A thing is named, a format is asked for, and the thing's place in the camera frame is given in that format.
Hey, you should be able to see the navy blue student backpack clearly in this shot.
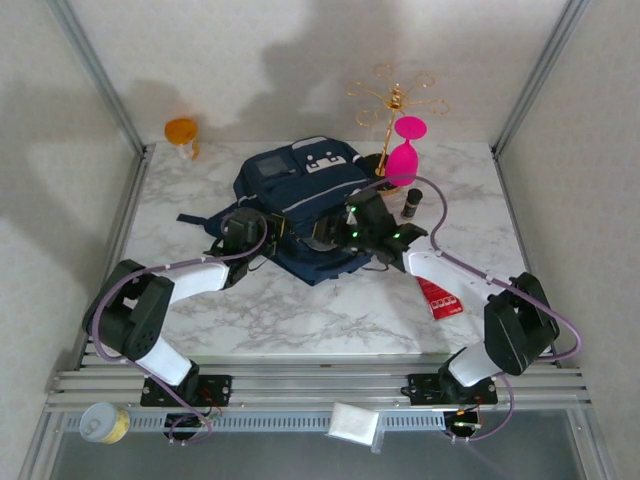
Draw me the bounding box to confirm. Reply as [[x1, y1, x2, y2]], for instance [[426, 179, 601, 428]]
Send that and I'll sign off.
[[177, 134, 381, 287]]

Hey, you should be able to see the red packet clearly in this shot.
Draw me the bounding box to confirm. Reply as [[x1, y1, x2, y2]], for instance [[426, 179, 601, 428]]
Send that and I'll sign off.
[[416, 277, 466, 321]]

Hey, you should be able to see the small dark spice bottle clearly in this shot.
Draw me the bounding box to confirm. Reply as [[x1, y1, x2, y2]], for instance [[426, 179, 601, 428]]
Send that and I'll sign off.
[[399, 188, 425, 221]]

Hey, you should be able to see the pink wine glass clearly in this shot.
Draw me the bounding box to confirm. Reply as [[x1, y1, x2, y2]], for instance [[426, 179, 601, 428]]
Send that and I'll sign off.
[[384, 115, 430, 182]]

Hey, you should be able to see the orange pill bottle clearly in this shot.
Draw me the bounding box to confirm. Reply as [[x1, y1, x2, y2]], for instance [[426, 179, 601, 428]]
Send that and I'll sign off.
[[164, 117, 201, 161]]

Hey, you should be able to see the white plastic packet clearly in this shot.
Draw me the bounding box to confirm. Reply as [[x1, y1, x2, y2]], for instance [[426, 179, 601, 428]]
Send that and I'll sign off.
[[324, 401, 385, 454]]

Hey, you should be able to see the tin can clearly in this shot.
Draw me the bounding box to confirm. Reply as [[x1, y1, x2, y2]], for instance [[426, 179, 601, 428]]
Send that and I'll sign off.
[[79, 402, 131, 445]]

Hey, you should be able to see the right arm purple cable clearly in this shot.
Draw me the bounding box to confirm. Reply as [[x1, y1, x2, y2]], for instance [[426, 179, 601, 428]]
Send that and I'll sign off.
[[357, 173, 586, 444]]

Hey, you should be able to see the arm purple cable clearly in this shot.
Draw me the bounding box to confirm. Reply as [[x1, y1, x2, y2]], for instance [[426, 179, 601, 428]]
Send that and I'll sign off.
[[88, 209, 271, 446], [357, 173, 586, 444]]

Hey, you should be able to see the gold wire glass rack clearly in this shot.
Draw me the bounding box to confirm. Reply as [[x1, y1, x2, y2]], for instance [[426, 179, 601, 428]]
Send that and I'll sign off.
[[344, 63, 451, 196]]

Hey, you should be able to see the aluminium rail frame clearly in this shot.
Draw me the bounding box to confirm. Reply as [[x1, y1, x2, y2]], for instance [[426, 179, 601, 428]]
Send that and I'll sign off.
[[44, 349, 594, 414]]

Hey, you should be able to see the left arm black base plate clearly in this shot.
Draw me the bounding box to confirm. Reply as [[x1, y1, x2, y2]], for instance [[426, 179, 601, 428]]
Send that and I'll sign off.
[[139, 374, 234, 407]]

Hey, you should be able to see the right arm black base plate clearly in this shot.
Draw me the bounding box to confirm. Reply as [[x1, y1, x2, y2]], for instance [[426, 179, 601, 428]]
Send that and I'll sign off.
[[399, 372, 500, 406]]

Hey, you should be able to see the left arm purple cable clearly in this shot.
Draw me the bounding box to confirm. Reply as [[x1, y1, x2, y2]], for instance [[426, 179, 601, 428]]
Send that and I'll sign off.
[[88, 209, 271, 446]]

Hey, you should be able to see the grey slotted cable duct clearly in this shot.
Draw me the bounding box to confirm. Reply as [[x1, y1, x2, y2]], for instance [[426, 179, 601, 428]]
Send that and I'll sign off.
[[59, 410, 451, 434]]

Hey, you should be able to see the aluminium frame post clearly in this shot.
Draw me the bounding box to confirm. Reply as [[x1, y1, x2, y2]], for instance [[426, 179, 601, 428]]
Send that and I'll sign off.
[[47, 0, 154, 159], [489, 0, 592, 160]]

